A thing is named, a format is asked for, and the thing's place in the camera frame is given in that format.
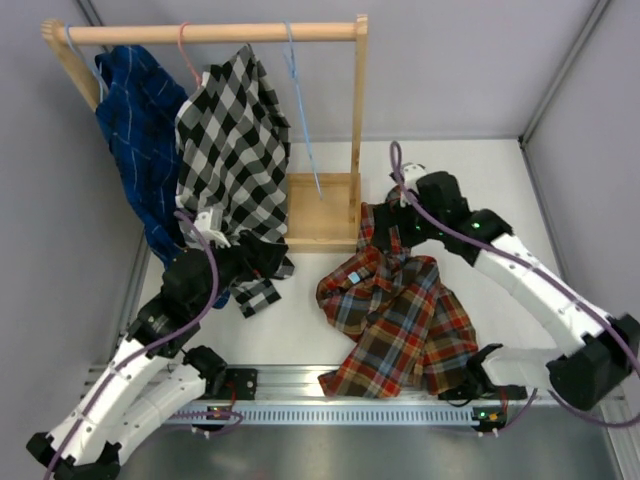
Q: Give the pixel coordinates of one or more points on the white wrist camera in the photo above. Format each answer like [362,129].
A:
[411,173]
[209,223]

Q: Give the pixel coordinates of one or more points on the light blue left hanger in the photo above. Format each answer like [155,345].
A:
[91,67]

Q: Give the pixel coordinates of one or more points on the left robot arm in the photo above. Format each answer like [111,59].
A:
[151,375]

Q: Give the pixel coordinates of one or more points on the wooden clothes rack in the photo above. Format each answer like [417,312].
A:
[324,209]

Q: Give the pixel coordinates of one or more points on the perforated cable duct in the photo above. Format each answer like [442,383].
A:
[330,414]

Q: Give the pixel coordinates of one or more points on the pink hanger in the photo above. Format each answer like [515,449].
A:
[185,56]

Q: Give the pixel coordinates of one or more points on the black white checkered shirt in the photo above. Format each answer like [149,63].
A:
[233,139]

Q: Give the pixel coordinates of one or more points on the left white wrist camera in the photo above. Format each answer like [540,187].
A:
[209,223]

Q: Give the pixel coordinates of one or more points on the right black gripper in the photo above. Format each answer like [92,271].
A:
[387,216]

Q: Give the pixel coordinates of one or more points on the light blue empty hanger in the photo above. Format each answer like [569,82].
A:
[290,60]

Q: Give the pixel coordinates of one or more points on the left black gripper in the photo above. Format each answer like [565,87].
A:
[257,258]

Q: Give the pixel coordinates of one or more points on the blue plaid shirt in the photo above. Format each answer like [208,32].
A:
[137,120]

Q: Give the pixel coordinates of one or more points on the red orange plaid shirt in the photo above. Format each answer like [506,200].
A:
[408,328]

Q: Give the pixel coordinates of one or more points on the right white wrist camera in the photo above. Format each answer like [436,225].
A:
[411,173]

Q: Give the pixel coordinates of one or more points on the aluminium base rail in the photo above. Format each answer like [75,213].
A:
[300,383]

